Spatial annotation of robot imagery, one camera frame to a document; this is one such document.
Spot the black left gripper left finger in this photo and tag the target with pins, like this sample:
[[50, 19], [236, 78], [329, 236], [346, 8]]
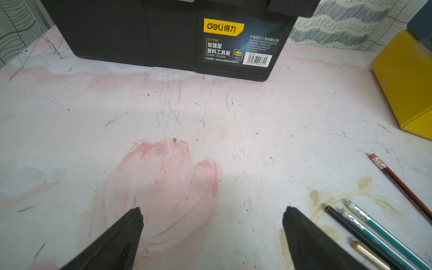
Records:
[[115, 249]]

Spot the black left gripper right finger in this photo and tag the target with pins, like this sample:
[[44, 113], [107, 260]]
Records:
[[310, 248]]

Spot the red black striped pencil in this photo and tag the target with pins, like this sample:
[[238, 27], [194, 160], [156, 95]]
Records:
[[402, 187]]

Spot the yellow bottom drawer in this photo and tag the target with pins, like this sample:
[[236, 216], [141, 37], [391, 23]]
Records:
[[404, 72]]

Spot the teal drawer cabinet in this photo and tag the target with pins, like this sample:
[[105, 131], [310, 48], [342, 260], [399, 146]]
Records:
[[420, 26]]

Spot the black pencil plain end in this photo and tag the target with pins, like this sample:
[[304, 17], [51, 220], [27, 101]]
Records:
[[360, 232]]

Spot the green striped pencil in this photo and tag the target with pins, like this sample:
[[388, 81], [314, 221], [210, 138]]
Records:
[[379, 243], [390, 238]]

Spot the black pencil gold cap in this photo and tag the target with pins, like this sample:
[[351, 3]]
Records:
[[370, 256]]

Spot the yellow black plastic toolbox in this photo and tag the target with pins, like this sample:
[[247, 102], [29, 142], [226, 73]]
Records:
[[237, 39]]

